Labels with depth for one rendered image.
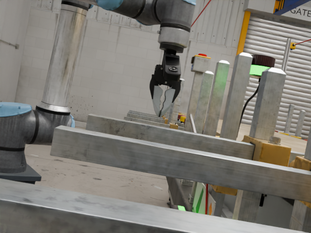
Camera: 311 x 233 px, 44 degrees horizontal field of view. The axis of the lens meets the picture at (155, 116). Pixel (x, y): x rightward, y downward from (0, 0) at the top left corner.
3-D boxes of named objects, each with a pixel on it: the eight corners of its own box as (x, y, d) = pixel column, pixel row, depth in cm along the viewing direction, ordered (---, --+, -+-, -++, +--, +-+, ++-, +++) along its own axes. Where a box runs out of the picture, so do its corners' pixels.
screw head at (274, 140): (270, 143, 63) (271, 136, 63) (266, 141, 65) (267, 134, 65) (282, 145, 63) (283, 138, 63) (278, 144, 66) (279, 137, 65)
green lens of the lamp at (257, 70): (251, 73, 93) (252, 64, 93) (244, 74, 99) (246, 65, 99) (275, 77, 94) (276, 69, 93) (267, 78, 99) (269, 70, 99)
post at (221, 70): (189, 210, 122) (219, 59, 119) (188, 206, 125) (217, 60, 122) (200, 211, 122) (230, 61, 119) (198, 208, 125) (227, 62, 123)
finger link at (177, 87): (177, 103, 115) (182, 74, 114) (177, 103, 113) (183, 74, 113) (161, 101, 114) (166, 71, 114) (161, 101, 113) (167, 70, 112)
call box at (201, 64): (192, 71, 168) (195, 54, 168) (190, 72, 175) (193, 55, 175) (208, 75, 168) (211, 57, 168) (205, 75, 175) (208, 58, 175)
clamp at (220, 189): (215, 192, 89) (219, 171, 88) (205, 179, 102) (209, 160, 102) (239, 196, 89) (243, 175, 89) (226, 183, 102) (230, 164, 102)
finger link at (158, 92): (158, 116, 119) (163, 86, 118) (159, 117, 113) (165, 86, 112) (147, 114, 119) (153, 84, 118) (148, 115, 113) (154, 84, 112)
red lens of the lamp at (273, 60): (253, 63, 93) (255, 53, 93) (246, 64, 99) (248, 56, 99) (277, 67, 93) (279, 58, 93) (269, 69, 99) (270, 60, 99)
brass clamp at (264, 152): (252, 171, 63) (258, 141, 63) (233, 157, 77) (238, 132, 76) (289, 178, 63) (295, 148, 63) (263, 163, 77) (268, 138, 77)
